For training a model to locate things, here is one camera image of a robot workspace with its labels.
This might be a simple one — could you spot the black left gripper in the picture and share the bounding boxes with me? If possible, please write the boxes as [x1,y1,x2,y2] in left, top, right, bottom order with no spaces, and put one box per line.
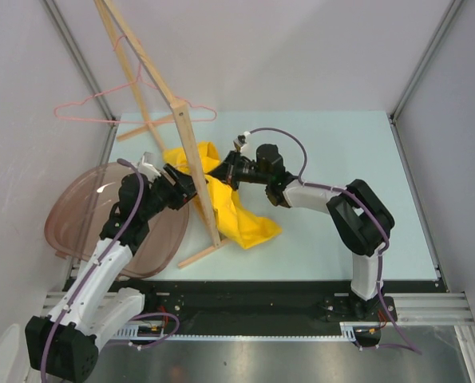
[140,164,207,220]

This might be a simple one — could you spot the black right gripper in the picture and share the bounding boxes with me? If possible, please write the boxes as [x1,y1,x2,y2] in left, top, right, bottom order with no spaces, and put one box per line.
[204,150,270,192]

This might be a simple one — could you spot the yellow shorts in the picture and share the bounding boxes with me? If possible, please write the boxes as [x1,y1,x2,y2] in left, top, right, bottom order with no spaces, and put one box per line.
[161,140,283,251]

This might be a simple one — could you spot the pink wire hanger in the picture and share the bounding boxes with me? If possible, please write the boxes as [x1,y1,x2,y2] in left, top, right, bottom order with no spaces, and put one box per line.
[53,34,218,124]

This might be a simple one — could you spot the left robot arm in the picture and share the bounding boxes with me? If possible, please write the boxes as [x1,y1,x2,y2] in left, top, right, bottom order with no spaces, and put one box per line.
[25,159,197,382]

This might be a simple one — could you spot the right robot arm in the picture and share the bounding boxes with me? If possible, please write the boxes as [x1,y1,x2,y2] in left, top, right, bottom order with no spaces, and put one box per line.
[208,144,395,320]

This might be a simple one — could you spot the wooden clothes rack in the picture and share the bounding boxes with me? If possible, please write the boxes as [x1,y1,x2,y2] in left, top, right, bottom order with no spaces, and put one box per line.
[95,1,230,269]

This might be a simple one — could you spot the pink translucent plastic basin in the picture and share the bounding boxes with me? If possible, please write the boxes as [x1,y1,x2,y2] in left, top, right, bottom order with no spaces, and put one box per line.
[44,162,189,278]

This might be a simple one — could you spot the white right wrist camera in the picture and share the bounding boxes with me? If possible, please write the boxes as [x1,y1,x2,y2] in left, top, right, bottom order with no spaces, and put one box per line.
[233,131,251,153]

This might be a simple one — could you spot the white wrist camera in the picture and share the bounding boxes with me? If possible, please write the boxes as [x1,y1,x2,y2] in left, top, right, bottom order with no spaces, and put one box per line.
[233,131,251,153]
[137,152,161,182]

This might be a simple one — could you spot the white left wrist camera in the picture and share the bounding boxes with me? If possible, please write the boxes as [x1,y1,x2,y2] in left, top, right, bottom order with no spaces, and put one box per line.
[137,152,161,182]

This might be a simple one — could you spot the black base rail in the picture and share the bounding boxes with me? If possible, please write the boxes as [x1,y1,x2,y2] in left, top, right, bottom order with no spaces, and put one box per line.
[63,278,398,344]

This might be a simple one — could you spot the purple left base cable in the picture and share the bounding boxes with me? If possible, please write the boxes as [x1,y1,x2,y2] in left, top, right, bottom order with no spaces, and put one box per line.
[127,313,181,353]

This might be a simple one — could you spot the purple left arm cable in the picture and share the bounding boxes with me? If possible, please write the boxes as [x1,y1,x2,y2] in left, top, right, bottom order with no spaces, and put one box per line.
[40,158,146,382]

